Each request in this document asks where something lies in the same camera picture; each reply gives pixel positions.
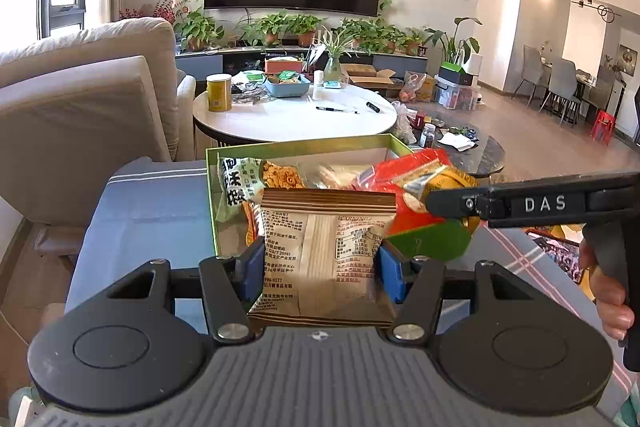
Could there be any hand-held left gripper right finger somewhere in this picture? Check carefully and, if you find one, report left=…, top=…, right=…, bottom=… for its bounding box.
left=376, top=240, right=537, bottom=343

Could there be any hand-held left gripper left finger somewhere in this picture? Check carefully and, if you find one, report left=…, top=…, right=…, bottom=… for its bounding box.
left=105, top=236, right=267, bottom=344

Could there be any red plastic stool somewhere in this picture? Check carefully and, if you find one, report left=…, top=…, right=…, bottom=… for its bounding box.
left=589, top=110, right=617, bottom=143

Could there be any white paper tissue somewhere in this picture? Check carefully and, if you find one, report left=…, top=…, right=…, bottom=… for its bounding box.
left=437, top=131, right=476, bottom=152

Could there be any orange snack packet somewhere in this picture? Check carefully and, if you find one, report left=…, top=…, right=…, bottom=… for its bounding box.
left=242, top=201, right=266, bottom=239

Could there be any green snack packet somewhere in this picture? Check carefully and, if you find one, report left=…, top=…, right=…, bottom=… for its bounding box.
left=215, top=155, right=307, bottom=223

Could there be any plaid cloth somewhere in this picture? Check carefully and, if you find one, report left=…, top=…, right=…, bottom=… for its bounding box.
left=470, top=224, right=624, bottom=414

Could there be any orange tissue box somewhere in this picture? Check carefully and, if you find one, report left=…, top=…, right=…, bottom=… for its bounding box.
left=264, top=57, right=304, bottom=76

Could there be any grey dining chair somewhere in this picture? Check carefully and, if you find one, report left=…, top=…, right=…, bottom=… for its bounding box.
left=539, top=56, right=581, bottom=126
left=512, top=45, right=549, bottom=100

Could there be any white plastic bag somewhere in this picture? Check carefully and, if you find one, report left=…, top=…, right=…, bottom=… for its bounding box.
left=390, top=100, right=419, bottom=146

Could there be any plastic bag with fruit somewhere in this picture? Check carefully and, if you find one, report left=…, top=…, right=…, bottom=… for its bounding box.
left=398, top=71, right=427, bottom=103

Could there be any grey television cabinet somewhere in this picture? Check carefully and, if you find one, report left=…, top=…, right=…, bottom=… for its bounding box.
left=174, top=46, right=430, bottom=80

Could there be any person's right hand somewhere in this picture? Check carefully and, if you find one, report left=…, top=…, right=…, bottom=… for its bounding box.
left=577, top=239, right=636, bottom=341

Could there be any green potted plant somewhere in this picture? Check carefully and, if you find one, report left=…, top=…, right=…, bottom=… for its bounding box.
left=289, top=15, right=323, bottom=48
left=174, top=8, right=225, bottom=52
left=403, top=28, right=430, bottom=56
left=340, top=19, right=405, bottom=56
left=248, top=13, right=291, bottom=46

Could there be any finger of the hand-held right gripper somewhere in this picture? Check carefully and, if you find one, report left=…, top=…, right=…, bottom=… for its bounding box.
left=424, top=185, right=494, bottom=221

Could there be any brown paper snack packet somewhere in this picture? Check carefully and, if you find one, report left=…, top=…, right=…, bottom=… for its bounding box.
left=247, top=187, right=399, bottom=328

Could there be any white cylinder appliance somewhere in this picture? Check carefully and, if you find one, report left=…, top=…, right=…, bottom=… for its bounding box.
left=462, top=51, right=484, bottom=78

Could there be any clear storage box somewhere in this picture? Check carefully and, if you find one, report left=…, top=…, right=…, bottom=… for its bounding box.
left=433, top=79, right=481, bottom=110

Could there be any ring wall light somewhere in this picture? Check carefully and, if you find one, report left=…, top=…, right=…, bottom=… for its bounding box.
left=572, top=0, right=624, bottom=20

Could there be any blue plastic basin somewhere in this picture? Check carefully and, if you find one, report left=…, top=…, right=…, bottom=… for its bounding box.
left=261, top=74, right=312, bottom=99

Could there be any open cardboard box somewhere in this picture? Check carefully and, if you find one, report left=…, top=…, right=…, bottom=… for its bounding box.
left=341, top=63, right=397, bottom=90

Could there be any glass vase with plant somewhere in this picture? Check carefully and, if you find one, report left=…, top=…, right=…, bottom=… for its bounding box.
left=320, top=27, right=352, bottom=86

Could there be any yellow canister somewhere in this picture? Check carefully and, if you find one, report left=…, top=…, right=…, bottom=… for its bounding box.
left=206, top=73, right=234, bottom=112

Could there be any red flower plant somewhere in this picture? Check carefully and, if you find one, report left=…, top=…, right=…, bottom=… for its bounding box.
left=119, top=0, right=188, bottom=20

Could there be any green black box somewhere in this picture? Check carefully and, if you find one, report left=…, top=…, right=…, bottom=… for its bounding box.
left=438, top=61, right=474, bottom=87

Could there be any dark marble round table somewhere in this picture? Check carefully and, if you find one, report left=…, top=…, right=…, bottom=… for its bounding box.
left=395, top=107, right=506, bottom=180

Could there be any beige armchair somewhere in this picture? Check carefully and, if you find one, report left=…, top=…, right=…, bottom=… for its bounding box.
left=0, top=17, right=197, bottom=254

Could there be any blue striped cloth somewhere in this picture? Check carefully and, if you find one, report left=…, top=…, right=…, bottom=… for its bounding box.
left=65, top=156, right=217, bottom=314

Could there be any white round table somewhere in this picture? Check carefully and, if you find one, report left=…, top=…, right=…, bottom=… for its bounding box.
left=192, top=83, right=399, bottom=143

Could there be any green cardboard box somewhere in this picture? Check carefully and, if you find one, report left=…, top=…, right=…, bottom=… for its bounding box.
left=205, top=133, right=474, bottom=264

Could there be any large leaf potted plant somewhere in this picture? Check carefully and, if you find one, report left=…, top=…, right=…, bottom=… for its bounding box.
left=424, top=17, right=483, bottom=66

